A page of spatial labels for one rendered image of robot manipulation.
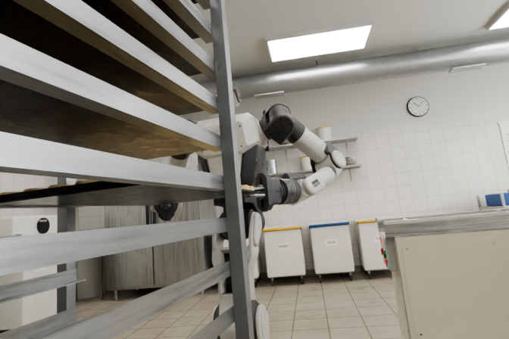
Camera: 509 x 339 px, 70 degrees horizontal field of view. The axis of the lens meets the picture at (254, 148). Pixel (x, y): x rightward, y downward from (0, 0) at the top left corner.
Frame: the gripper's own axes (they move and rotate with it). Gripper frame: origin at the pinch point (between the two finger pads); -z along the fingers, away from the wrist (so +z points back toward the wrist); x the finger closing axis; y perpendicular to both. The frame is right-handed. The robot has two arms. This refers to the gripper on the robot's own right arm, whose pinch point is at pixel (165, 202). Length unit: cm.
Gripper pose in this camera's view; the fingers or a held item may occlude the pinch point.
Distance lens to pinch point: 130.4
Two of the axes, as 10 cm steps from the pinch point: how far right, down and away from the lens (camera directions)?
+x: -0.9, -9.8, 1.8
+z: -2.2, 2.0, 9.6
